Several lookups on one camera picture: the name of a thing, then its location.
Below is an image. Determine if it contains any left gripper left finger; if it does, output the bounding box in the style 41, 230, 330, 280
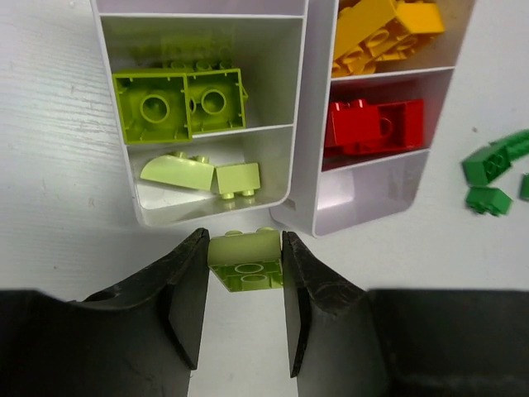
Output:
1, 228, 210, 396

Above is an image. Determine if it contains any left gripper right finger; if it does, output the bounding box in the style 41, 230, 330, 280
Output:
282, 232, 528, 396

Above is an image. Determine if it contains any pale lime small lego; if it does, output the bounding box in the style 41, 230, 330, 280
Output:
207, 227, 284, 293

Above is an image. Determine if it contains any pale lime lego brick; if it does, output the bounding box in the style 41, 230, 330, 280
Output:
140, 151, 215, 191

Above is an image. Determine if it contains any small dark green lego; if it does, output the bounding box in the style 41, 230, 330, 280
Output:
465, 186, 512, 217

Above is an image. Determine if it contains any red curved lego brick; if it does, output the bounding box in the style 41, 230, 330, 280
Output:
323, 99, 382, 158

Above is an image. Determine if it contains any red lego piece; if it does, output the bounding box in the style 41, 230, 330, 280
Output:
354, 99, 424, 155

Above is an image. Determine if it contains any lime square lego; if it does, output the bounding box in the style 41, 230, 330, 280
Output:
185, 68, 246, 135
112, 69, 192, 145

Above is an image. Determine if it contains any dark green square lego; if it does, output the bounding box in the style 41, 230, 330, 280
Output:
519, 174, 529, 202

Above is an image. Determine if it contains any orange yellow lego brick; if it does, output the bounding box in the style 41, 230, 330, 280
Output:
331, 0, 402, 78

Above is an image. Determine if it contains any lime long lego brick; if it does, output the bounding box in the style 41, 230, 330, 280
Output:
161, 33, 233, 72

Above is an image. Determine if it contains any pale yellow orange lego stack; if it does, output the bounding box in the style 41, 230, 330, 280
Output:
371, 1, 445, 62

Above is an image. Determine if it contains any right white divided container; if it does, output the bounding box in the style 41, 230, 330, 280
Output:
270, 1, 474, 237

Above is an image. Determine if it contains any white divided container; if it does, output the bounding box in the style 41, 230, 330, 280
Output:
92, 1, 308, 227
270, 1, 474, 237

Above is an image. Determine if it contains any dark green lego block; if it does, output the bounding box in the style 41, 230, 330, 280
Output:
461, 145, 512, 186

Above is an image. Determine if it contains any long dark green lego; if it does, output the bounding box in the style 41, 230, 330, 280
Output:
490, 129, 529, 162

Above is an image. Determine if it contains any left white divided container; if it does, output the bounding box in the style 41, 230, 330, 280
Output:
92, 1, 308, 227

